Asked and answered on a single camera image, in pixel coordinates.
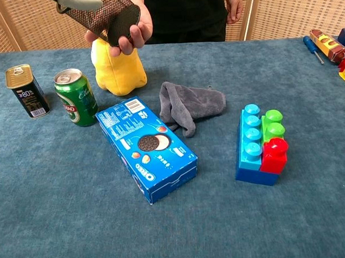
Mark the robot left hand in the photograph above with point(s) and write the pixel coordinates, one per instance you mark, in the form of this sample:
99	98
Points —
77	2

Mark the person's left hand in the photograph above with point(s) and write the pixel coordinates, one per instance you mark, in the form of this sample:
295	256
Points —
234	6

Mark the person's right hand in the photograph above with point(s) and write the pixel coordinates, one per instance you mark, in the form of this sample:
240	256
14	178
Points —
144	25

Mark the black mesh cup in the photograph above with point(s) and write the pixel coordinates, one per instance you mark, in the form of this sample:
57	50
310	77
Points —
112	20

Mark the person's black-clothed torso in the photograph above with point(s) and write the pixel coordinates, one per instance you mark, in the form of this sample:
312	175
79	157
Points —
188	21

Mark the wicker folding screen panel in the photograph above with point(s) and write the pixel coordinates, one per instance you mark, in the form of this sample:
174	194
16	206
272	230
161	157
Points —
235	32
298	11
38	26

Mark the yellow plush toy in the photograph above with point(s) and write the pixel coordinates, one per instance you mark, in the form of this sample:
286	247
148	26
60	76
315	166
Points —
119	77

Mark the grey microfibre cloth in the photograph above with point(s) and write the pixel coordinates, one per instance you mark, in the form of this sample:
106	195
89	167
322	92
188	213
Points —
197	102

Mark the brown chocolate box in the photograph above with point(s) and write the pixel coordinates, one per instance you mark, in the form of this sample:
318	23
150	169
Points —
328	45

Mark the green beer can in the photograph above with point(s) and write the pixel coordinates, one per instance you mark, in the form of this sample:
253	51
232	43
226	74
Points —
78	104

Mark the black rectangular tin can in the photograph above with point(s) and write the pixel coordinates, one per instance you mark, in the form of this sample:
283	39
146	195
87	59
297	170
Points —
29	97

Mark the blue Oreo cookie box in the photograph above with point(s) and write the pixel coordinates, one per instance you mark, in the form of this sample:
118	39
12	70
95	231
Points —
145	152

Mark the green toy block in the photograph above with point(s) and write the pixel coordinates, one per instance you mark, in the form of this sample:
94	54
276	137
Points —
274	128

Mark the light blue toy block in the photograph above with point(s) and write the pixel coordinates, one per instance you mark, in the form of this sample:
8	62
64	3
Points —
252	150

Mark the red toy block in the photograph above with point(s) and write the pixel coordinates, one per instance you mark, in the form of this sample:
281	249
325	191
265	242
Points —
274	156

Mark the colourful toy building blocks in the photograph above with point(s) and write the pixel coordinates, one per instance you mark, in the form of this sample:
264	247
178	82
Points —
256	177

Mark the teal table cloth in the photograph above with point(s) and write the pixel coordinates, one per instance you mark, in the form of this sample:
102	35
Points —
193	233

